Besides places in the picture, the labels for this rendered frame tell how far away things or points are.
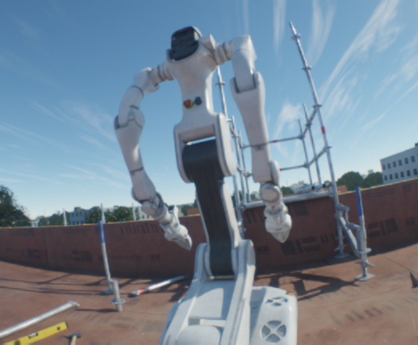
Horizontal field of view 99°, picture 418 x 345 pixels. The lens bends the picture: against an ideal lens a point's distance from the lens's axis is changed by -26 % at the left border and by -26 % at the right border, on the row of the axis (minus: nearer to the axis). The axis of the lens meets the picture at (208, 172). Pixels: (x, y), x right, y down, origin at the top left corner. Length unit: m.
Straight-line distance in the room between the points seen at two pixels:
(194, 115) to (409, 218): 2.89
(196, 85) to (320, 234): 2.29
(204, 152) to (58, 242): 3.77
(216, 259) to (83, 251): 3.18
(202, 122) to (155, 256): 2.51
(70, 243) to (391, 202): 4.56
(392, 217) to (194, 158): 2.67
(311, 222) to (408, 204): 1.30
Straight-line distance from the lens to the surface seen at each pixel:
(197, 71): 0.98
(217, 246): 0.98
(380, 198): 3.08
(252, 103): 0.71
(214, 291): 0.93
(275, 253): 2.84
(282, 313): 0.97
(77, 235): 4.02
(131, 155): 0.88
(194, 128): 0.91
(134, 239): 3.32
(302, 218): 2.80
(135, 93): 0.98
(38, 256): 5.00
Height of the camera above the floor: 0.79
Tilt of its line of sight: 8 degrees up
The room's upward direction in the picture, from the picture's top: 7 degrees counter-clockwise
